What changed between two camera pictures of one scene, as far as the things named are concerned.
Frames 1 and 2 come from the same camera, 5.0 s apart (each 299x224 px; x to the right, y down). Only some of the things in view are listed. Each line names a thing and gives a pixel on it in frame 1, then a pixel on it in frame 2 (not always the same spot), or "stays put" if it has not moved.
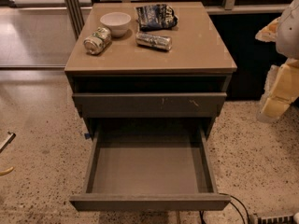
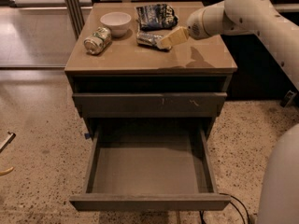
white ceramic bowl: (118, 23) stays put
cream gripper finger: (281, 89) → (202, 23)
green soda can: (97, 43) stays put
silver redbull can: (156, 41) stays put
